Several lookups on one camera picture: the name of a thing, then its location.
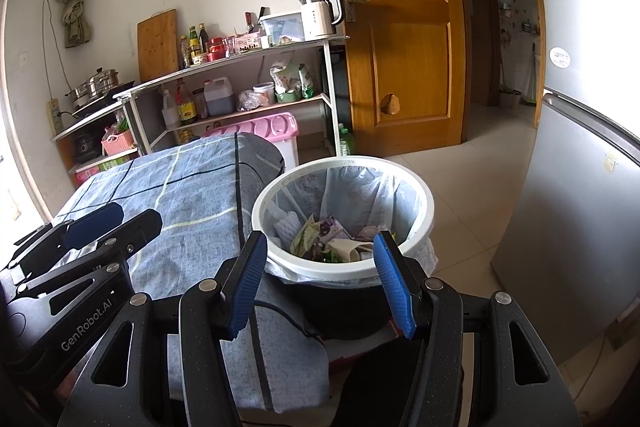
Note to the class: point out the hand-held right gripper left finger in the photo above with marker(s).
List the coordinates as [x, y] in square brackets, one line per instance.
[245, 287]

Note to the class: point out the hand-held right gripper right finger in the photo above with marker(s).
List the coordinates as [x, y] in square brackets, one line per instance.
[395, 287]

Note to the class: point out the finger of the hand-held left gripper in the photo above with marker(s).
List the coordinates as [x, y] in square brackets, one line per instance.
[95, 219]
[145, 224]

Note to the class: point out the white rim waste bin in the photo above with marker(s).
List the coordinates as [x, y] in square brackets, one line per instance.
[345, 307]

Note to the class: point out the beige paper bag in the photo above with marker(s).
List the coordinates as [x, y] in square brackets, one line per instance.
[345, 252]

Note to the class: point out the white foam net sleeve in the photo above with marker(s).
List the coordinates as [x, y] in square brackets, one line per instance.
[286, 225]

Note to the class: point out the green wrapper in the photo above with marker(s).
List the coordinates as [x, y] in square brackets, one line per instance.
[306, 238]

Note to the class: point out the purple milk carton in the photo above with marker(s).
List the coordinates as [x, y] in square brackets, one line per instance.
[330, 227]

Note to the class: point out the clear plastic bin liner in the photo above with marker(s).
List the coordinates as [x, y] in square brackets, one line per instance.
[350, 192]

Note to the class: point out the blue plaid blanket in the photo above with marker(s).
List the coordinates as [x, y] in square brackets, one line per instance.
[190, 207]

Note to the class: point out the green and red carton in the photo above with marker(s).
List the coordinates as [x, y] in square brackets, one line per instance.
[100, 167]

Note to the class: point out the cardboard box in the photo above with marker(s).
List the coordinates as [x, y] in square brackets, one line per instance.
[360, 349]

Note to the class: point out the black kitchen appliance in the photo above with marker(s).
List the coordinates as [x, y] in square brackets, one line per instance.
[85, 146]

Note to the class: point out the pink plastic basket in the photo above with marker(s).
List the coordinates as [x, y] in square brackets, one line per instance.
[119, 143]

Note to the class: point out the low metal shelf rack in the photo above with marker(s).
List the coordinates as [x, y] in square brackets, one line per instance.
[85, 124]

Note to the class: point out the yellow oil bottle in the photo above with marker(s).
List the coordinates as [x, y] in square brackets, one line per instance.
[186, 137]

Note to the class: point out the tall metal shelf rack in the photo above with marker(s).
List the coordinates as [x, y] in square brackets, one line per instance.
[145, 112]

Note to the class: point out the white plastic bottle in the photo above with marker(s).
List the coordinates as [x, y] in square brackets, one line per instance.
[169, 112]

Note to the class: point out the steel pan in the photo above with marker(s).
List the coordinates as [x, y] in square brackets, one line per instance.
[80, 96]

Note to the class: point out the yellow label sauce bottle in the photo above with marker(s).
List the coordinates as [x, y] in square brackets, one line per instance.
[186, 104]

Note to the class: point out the dark glass jar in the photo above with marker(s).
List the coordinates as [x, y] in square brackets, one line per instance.
[200, 104]

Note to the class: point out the dark liquid plastic jug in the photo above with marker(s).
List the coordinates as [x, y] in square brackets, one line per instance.
[218, 97]

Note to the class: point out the pink lid storage box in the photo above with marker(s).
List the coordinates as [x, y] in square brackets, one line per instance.
[260, 127]

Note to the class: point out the green soda bottle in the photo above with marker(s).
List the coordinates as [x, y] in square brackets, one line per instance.
[346, 142]

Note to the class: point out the clear plastic bag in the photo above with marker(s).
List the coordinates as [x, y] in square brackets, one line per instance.
[248, 101]

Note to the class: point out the small round tin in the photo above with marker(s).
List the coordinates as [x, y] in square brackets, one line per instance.
[200, 57]

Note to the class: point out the white plastic tub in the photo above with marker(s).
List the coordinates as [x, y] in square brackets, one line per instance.
[264, 92]

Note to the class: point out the wooden cutting board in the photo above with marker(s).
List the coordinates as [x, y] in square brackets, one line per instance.
[157, 44]

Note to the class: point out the wooden door knob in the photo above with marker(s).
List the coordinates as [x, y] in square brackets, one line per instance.
[390, 103]

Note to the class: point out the red jar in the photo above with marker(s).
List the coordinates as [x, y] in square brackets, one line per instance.
[216, 49]

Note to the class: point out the green bowl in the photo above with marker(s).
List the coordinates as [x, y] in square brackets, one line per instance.
[288, 97]

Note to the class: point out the dark glass bottle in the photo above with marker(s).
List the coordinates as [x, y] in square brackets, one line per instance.
[203, 38]

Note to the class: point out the grey fridge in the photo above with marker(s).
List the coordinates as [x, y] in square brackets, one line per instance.
[575, 207]

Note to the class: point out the white food bag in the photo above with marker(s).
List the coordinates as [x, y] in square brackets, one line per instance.
[282, 77]

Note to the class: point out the printed condiment box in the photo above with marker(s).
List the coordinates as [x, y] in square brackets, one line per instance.
[245, 43]

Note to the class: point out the green and white packet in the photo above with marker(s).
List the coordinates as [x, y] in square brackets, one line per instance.
[306, 82]

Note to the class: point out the grey bucket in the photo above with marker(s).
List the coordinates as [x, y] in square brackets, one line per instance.
[510, 98]

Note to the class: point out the wooden door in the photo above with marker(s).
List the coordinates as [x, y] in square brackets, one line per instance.
[405, 32]

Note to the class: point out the white electric kettle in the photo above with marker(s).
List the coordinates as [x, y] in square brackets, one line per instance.
[320, 14]

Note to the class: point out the wall power strip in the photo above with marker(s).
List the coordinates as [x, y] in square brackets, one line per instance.
[54, 114]

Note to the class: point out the brown door frame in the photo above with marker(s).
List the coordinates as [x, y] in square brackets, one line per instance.
[477, 32]

